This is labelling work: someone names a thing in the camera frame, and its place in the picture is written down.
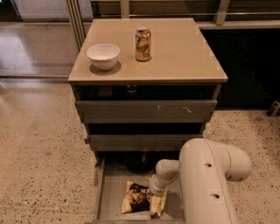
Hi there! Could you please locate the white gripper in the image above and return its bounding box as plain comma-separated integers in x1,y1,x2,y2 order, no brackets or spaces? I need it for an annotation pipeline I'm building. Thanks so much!
149,174,169,195

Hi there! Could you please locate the brown chip bag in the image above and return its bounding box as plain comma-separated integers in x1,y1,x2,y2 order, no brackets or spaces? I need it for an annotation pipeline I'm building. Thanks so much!
122,181,167,216

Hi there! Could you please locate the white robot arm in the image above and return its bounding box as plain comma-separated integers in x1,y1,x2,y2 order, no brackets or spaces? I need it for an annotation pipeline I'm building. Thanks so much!
149,138,252,224

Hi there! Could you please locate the grey bottom drawer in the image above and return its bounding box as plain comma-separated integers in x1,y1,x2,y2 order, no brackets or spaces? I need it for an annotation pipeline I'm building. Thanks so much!
85,157,186,224

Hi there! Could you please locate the grey drawer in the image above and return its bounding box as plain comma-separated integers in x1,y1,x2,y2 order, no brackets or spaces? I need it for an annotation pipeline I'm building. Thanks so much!
85,157,186,224
87,134,203,151
75,100,217,123

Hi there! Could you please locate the grey middle drawer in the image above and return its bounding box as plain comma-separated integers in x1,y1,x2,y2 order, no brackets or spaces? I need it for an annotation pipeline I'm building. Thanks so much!
87,134,203,151

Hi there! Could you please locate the grey top drawer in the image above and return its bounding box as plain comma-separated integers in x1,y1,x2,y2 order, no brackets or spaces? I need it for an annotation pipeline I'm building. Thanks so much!
75,100,217,123

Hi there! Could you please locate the grey drawer cabinet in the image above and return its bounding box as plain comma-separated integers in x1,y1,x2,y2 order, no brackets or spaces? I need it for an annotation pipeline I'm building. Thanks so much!
67,17,228,224

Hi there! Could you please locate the white ceramic bowl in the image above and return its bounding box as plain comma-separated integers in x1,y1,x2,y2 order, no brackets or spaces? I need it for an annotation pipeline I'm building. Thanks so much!
87,44,120,71

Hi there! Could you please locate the small dark floor object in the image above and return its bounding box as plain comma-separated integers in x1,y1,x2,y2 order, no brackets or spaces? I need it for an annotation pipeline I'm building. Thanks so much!
266,101,280,117

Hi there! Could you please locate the gold soda can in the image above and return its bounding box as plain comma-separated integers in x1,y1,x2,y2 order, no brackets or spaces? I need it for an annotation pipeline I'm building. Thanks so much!
135,27,151,61

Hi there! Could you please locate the metal window railing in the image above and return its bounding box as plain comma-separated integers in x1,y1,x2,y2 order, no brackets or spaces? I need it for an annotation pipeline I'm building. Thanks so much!
63,0,280,45

